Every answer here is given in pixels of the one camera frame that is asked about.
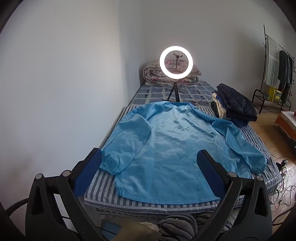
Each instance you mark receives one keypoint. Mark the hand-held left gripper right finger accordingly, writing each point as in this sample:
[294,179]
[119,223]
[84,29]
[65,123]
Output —
[209,173]

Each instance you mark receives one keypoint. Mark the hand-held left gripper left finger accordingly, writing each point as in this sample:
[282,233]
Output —
[89,169]

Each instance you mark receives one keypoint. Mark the blue work coat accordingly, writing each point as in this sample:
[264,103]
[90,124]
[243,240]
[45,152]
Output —
[173,150]

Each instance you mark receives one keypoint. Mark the black clothes rack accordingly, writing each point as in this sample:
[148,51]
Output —
[262,81]

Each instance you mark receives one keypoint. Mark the blue white striped quilt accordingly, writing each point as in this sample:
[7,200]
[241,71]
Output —
[104,187]

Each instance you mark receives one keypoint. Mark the person's legs in striped trousers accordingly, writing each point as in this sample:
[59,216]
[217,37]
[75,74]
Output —
[180,226]

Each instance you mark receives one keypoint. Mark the dark green folded garment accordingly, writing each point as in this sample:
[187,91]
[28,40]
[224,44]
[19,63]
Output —
[215,110]

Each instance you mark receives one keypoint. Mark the cream folded garment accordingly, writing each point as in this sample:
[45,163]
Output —
[220,109]

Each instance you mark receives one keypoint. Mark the beige fabric piece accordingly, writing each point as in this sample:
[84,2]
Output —
[136,231]

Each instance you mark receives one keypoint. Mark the orange cabinet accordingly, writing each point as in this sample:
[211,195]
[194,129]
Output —
[283,125]

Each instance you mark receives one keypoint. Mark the blue grey checked bed sheet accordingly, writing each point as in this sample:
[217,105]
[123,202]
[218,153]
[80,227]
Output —
[150,95]

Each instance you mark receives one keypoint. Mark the black tripod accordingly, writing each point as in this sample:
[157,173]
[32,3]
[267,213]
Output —
[174,83]

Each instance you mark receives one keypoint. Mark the white lace cloth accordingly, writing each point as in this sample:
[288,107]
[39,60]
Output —
[289,114]

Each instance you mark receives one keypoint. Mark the yellow green box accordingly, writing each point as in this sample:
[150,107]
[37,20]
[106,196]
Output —
[276,93]

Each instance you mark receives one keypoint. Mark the folded floral quilt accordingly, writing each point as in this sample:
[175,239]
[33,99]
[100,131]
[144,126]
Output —
[152,74]

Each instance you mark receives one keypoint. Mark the phone holder clamp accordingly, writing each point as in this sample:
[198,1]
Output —
[177,55]

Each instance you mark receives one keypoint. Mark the dark green hanging garment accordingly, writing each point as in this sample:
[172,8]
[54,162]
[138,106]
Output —
[283,74]

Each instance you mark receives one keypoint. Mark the striped hanging towel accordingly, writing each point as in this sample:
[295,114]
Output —
[272,62]

